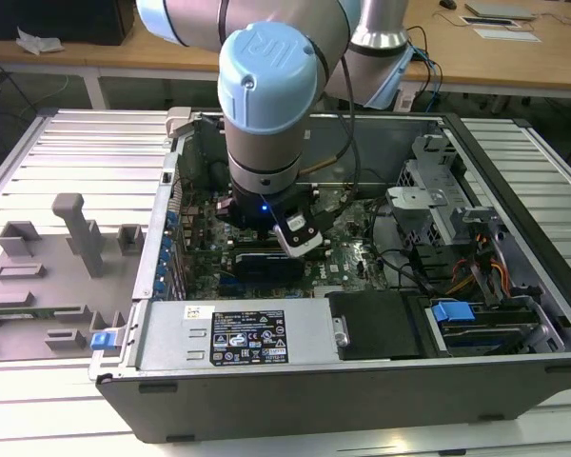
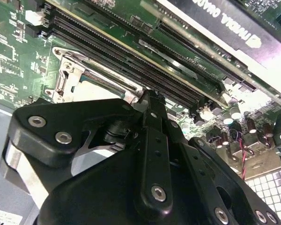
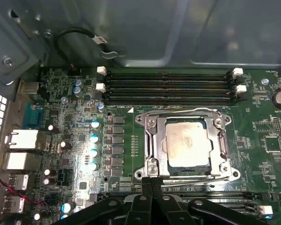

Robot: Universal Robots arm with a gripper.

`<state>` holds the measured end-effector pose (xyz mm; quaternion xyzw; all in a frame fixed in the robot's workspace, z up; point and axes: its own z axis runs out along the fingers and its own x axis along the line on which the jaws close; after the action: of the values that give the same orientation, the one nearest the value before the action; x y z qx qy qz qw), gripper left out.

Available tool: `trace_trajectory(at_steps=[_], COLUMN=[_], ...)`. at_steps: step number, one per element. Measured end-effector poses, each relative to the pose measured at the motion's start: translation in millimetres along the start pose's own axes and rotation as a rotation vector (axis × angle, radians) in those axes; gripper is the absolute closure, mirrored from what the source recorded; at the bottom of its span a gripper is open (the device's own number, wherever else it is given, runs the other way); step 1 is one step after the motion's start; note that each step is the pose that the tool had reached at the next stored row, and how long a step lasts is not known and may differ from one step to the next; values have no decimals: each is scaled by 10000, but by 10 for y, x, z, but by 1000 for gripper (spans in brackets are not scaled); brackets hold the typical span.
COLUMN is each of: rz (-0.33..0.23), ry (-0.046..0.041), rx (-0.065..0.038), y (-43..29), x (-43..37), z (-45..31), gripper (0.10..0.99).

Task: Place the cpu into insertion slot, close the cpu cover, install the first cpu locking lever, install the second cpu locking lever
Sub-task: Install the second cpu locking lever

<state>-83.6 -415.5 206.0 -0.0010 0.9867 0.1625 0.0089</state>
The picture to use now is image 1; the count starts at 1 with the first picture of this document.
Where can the green motherboard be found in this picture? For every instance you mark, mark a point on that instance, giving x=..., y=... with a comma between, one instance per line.
x=342, y=257

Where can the grey case release latch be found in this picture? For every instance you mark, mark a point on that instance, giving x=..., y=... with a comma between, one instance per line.
x=181, y=121

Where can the crumpled white paper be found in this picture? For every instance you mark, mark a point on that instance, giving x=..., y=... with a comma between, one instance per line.
x=38, y=43

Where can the black monitor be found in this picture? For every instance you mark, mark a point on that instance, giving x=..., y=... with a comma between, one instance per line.
x=76, y=19

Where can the metal drive cage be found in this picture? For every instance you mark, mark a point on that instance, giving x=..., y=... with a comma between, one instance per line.
x=419, y=200

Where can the grey parts rack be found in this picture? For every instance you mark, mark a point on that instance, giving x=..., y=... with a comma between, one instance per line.
x=52, y=266

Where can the pale blue teach pendant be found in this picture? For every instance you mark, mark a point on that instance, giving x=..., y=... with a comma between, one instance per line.
x=390, y=81

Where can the hard disk with blue carrier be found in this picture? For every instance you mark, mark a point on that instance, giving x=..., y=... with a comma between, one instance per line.
x=449, y=311

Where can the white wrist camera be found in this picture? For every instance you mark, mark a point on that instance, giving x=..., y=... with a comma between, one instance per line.
x=304, y=245

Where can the installed black RAM modules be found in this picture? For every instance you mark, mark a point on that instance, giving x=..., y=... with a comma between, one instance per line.
x=257, y=247

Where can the grey laptop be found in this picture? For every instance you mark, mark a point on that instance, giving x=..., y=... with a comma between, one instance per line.
x=499, y=10

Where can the green RAM stick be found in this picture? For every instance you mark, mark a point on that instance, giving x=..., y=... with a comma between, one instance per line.
x=24, y=313

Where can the wooden desk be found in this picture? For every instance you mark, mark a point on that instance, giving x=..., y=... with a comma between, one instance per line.
x=124, y=57

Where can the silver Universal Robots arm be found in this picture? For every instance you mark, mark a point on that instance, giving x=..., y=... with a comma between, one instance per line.
x=266, y=95

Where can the paper with dark rectangle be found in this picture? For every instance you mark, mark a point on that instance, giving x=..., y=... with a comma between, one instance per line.
x=490, y=21

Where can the black computer mouse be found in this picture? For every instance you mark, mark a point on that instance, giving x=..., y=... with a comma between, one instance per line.
x=447, y=4

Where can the grey power supply unit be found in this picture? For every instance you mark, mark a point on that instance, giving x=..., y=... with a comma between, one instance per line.
x=171, y=333

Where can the black graphics card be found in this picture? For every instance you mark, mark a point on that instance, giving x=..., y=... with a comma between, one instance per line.
x=266, y=269

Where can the blue slot retention clip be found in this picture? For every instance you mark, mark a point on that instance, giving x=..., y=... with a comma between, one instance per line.
x=167, y=243
x=171, y=220
x=164, y=257
x=162, y=272
x=159, y=287

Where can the black open PC case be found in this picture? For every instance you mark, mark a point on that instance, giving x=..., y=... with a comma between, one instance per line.
x=314, y=404

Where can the blue plastic latch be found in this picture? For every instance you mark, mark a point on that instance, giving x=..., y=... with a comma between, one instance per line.
x=100, y=341

